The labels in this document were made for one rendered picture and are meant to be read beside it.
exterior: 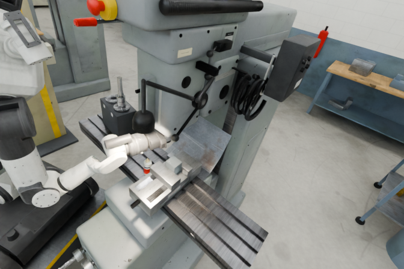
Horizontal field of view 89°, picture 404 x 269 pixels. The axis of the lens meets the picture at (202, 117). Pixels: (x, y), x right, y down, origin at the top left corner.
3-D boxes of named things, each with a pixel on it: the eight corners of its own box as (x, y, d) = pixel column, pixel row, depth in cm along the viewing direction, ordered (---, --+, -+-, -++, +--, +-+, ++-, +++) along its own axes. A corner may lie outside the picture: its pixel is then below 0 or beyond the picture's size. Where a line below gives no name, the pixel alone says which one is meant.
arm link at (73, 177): (98, 179, 79) (51, 210, 76) (95, 161, 87) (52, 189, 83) (79, 164, 72) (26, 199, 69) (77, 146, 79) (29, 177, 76)
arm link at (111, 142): (138, 158, 87) (110, 169, 81) (128, 140, 93) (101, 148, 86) (139, 141, 80) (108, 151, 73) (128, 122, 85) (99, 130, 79)
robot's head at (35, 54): (20, 69, 59) (35, 60, 55) (-7, 33, 55) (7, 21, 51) (42, 62, 65) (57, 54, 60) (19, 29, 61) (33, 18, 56)
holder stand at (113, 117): (119, 142, 123) (116, 114, 111) (103, 122, 135) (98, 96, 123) (137, 134, 131) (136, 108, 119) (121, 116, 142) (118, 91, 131)
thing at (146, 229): (146, 251, 97) (146, 239, 90) (105, 203, 112) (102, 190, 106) (210, 187, 131) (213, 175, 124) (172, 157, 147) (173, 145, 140)
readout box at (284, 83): (284, 105, 75) (311, 47, 63) (261, 94, 79) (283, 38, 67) (300, 89, 89) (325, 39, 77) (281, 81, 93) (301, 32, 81)
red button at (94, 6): (95, 18, 46) (92, -3, 43) (86, 13, 48) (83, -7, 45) (109, 17, 48) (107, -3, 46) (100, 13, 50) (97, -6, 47)
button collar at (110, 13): (110, 23, 48) (108, -7, 44) (97, 17, 51) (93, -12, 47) (118, 23, 49) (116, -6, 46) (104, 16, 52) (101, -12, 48)
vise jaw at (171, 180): (171, 191, 94) (171, 185, 92) (149, 172, 101) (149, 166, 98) (180, 183, 98) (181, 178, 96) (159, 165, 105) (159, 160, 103)
